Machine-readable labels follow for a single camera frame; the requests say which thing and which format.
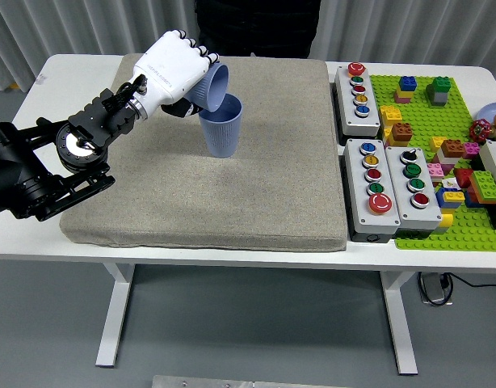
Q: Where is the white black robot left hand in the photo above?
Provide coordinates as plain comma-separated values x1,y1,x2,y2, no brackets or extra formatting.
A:
128,29,221,120

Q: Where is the blue ribbed cup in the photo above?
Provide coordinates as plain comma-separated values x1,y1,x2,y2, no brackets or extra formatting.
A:
186,62,230,114
198,93,244,158

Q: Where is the person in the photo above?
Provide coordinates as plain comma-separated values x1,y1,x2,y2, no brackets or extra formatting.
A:
195,0,322,58

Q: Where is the grey-brown fabric mat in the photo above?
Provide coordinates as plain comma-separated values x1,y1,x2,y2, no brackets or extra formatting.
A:
60,53,349,254

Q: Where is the five-button box, small red stop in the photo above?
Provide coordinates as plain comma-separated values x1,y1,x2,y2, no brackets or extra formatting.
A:
330,62,382,139

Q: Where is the large yellow toy brick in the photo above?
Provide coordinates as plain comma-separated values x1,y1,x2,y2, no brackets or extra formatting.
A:
379,105,403,130

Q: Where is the grey pleated curtain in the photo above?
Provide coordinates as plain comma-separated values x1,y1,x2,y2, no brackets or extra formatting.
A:
0,0,496,88

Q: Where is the blue yellow pink brick stack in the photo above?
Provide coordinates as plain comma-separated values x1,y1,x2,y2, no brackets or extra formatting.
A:
394,75,418,104

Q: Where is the brown yellow brick stack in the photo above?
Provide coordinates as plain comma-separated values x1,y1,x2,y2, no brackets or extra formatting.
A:
383,122,414,147

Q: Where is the five-button box, large red stop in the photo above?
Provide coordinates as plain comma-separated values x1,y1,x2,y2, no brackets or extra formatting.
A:
343,138,401,243

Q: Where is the green brick baseplate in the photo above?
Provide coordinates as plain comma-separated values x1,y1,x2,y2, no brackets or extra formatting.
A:
368,74,496,252

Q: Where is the button box with black selector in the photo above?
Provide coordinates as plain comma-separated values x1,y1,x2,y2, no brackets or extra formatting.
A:
385,145,443,239

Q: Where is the white table leg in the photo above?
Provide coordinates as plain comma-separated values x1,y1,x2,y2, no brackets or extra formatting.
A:
379,270,418,375
95,262,136,368

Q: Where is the green grey brick stack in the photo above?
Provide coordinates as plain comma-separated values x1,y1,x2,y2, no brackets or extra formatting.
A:
425,76,452,107

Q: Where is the brown white brick stack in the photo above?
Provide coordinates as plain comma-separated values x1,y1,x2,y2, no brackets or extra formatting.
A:
436,139,467,166

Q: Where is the red toy brick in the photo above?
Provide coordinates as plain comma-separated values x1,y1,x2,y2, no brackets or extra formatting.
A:
453,168,475,189

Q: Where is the red toy valve wheel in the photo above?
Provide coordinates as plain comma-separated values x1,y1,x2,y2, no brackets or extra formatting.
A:
469,119,492,142

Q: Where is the yellow round toy brick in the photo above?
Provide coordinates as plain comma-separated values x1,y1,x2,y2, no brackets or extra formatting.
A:
435,213,454,235

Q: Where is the light blue plate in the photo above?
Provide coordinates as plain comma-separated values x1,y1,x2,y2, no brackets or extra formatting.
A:
476,102,496,122

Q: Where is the green orange brick stack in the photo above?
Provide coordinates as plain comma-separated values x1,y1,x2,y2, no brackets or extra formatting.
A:
469,170,496,205

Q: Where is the white button box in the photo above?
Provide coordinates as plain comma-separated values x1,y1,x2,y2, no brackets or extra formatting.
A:
477,140,496,221

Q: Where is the grey floor power strip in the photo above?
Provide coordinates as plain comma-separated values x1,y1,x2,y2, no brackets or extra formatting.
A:
418,272,453,306

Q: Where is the black floor cable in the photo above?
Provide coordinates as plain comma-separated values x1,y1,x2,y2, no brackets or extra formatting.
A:
445,272,496,289

